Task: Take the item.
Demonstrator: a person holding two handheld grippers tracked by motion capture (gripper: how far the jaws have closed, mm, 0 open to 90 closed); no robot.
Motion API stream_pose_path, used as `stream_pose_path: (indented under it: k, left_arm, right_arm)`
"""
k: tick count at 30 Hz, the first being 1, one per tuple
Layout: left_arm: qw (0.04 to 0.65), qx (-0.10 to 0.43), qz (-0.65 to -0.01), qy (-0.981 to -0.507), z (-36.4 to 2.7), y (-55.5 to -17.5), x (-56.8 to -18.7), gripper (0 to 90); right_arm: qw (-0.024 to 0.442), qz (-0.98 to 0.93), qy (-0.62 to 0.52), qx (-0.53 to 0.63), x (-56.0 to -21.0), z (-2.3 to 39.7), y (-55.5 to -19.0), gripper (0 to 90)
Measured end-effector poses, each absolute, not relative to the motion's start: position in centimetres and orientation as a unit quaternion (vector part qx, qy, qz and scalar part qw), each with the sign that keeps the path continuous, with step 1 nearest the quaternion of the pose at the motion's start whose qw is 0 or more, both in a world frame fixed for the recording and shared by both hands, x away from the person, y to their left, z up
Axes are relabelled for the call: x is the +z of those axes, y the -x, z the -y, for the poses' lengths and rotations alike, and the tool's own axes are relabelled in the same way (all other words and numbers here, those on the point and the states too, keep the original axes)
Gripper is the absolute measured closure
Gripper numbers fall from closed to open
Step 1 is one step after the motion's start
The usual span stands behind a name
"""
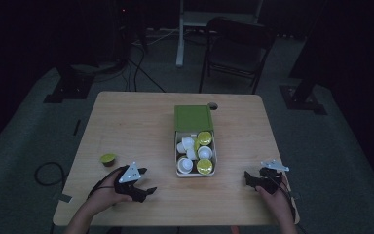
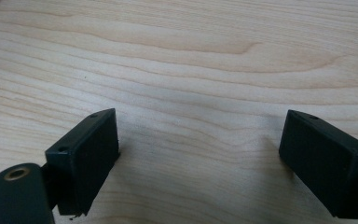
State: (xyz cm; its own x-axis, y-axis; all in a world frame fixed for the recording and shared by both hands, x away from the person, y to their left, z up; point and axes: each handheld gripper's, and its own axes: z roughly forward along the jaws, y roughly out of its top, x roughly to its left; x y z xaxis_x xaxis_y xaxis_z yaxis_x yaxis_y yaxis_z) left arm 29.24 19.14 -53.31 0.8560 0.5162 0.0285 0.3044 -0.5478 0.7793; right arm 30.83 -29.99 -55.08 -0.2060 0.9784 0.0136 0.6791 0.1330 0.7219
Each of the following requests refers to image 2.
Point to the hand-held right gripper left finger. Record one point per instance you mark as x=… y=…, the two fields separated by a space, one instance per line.
x=85 y=168

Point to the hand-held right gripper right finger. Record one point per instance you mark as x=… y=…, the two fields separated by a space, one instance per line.
x=324 y=168

